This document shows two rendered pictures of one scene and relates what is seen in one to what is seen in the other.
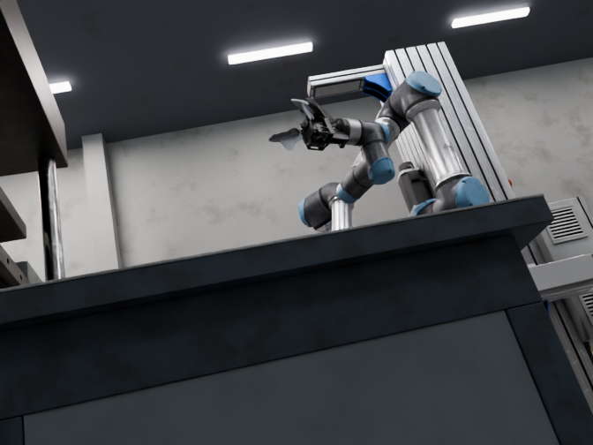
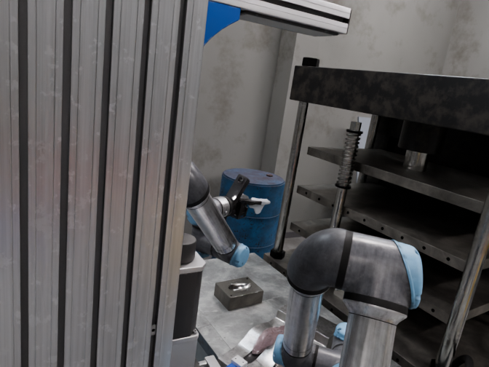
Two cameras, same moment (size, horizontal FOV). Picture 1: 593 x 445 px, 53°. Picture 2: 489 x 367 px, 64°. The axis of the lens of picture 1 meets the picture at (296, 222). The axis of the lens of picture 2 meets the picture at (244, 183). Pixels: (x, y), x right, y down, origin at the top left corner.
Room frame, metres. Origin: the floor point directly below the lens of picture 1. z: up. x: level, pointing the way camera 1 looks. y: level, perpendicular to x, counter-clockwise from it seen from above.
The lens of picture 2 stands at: (2.69, -0.61, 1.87)
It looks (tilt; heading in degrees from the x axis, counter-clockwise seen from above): 15 degrees down; 159
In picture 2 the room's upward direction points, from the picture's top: 8 degrees clockwise
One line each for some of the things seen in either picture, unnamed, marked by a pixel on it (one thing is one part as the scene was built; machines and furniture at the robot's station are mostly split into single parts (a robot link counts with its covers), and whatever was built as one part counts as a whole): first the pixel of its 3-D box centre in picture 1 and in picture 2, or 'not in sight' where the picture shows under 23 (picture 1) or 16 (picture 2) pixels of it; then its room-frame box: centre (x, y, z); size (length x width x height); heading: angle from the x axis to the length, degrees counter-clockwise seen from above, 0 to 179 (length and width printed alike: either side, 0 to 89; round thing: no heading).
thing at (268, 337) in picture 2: not in sight; (285, 339); (1.51, 0.12, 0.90); 0.26 x 0.18 x 0.08; 120
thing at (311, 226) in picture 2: not in sight; (396, 255); (1.04, 1.06, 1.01); 1.10 x 0.74 x 0.05; 13
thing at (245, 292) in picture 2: not in sight; (238, 293); (1.05, 0.08, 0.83); 0.20 x 0.15 x 0.07; 103
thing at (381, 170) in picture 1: (375, 166); (205, 240); (1.51, -0.26, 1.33); 0.11 x 0.08 x 0.11; 35
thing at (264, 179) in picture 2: not in sight; (247, 220); (-0.82, 0.85, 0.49); 0.66 x 0.66 x 0.99
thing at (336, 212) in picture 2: not in sight; (332, 237); (0.97, 0.64, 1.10); 0.05 x 0.05 x 1.30
